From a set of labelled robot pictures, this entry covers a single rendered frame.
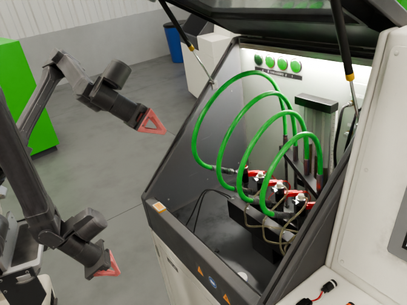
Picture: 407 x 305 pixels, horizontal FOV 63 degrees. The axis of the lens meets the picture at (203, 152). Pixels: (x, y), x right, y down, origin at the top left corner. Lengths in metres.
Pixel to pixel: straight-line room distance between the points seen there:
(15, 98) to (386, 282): 3.82
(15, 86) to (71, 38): 3.49
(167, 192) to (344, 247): 0.73
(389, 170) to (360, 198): 0.10
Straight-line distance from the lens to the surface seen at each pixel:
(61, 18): 7.46
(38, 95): 1.31
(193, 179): 1.42
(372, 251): 0.90
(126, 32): 7.80
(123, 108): 0.88
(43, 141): 4.33
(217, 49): 3.87
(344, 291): 0.95
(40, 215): 0.85
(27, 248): 1.19
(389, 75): 0.79
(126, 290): 2.34
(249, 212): 1.14
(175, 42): 7.17
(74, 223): 0.89
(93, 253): 0.95
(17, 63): 4.11
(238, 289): 0.97
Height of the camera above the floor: 1.71
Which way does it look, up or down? 29 degrees down
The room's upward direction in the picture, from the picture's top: 9 degrees counter-clockwise
